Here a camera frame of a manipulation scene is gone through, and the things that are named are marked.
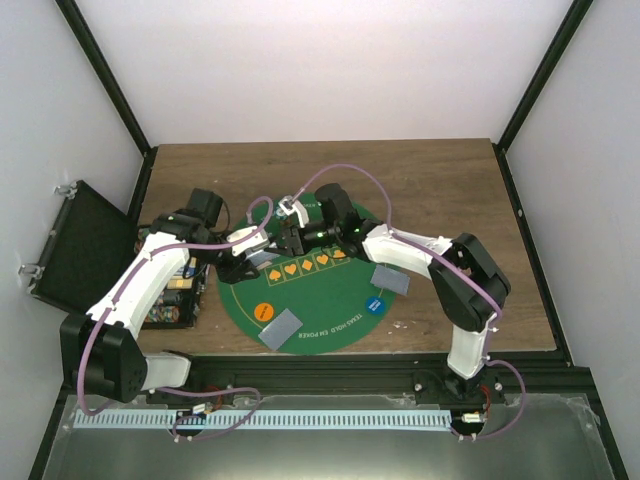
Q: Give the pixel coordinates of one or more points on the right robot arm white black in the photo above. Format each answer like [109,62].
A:
[471,288]

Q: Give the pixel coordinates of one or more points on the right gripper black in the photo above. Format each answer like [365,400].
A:
[295,243]

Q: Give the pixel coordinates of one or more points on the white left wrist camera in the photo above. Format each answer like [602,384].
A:
[248,238]

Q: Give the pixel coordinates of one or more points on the black poker chip case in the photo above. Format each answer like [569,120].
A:
[177,305]

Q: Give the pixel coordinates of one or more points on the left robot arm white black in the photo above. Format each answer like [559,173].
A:
[100,352]

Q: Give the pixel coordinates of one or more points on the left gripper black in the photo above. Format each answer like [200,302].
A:
[233,273]

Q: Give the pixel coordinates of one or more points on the black mounting rail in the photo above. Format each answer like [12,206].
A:
[424,376]

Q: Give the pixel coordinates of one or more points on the blue patterned card deck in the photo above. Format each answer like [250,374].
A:
[261,257]

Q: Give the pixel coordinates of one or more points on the orange big blind button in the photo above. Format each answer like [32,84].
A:
[264,312]

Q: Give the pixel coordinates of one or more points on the dealt cards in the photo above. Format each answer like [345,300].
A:
[280,330]
[386,278]

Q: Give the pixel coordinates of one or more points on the round green poker mat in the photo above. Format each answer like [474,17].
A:
[325,289]

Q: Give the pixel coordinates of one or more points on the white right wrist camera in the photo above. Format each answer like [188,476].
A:
[294,208]

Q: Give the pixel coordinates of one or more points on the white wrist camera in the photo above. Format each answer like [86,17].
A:
[248,238]
[294,208]

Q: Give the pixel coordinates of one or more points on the blue small blind button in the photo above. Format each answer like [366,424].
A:
[375,305]

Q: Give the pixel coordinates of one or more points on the stacked poker chips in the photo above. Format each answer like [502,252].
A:
[281,215]

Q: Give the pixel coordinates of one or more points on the light blue slotted strip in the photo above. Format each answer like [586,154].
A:
[403,420]

